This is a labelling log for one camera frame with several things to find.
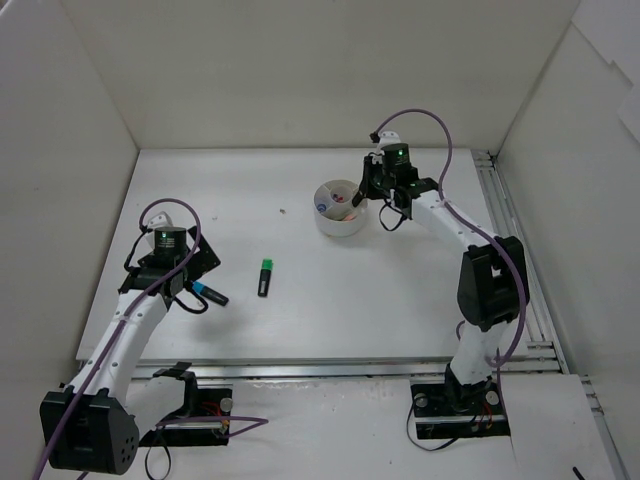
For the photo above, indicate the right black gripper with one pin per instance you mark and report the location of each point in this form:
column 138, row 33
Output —
column 370, row 177

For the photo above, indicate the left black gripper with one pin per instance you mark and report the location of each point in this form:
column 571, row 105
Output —
column 201, row 260

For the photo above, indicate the blue black highlighter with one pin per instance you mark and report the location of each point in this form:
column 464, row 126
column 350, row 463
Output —
column 210, row 294

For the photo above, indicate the clear blue-capped glue bottle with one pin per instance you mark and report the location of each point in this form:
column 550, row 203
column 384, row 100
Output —
column 322, row 206

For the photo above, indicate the green black highlighter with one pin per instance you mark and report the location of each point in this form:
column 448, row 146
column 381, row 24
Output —
column 265, row 277

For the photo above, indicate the yellow black highlighter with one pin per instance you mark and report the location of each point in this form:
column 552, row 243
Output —
column 357, row 199

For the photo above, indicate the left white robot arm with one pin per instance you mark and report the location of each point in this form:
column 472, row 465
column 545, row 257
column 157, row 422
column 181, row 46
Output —
column 93, row 425

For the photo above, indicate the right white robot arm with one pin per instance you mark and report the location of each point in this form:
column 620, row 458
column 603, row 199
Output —
column 492, row 291

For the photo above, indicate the white round compartment container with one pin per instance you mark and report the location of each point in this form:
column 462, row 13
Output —
column 338, row 194

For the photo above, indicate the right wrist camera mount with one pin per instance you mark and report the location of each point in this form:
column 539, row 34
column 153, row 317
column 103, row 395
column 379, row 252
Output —
column 384, row 138

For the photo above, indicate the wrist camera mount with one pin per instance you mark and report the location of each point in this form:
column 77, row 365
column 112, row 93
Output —
column 162, row 219
column 384, row 138

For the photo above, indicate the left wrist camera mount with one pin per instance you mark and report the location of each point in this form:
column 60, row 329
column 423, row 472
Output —
column 162, row 219

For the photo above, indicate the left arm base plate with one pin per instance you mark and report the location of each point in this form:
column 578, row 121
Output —
column 210, row 401

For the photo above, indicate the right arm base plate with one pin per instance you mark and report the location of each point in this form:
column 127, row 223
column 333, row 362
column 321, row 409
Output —
column 433, row 416

